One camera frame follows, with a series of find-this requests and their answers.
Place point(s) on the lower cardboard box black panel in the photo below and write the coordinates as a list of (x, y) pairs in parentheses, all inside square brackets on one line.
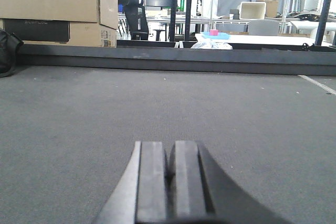
[(62, 33)]

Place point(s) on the grey chair back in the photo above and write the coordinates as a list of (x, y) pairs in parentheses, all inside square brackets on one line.
[(263, 27)]

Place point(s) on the black office chair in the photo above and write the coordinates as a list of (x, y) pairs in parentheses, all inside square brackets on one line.
[(135, 15)]

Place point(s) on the white open box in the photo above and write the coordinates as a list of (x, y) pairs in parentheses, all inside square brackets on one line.
[(252, 10)]

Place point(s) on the black bag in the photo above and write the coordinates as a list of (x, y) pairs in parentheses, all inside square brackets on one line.
[(10, 45)]

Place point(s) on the white table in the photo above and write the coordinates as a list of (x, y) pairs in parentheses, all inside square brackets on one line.
[(266, 40)]

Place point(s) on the clear plastic bag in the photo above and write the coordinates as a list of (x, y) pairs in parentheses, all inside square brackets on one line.
[(210, 44)]

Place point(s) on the small brown cardboard box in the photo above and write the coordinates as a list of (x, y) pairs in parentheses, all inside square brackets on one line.
[(271, 7)]

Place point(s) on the dark conveyor side rail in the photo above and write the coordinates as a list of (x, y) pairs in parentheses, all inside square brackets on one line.
[(263, 61)]

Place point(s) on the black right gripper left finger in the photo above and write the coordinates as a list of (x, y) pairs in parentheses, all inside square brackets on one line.
[(140, 195)]

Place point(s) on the pink block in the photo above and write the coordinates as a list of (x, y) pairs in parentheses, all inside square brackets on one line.
[(213, 32)]

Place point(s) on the large cardboard box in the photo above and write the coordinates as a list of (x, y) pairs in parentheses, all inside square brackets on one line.
[(104, 12)]

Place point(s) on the light blue tray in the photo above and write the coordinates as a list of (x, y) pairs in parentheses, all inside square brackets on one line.
[(219, 36)]

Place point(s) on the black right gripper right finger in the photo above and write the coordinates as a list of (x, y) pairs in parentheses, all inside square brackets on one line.
[(203, 192)]

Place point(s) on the black vertical post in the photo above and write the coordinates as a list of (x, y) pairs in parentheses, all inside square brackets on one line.
[(187, 20), (172, 20)]

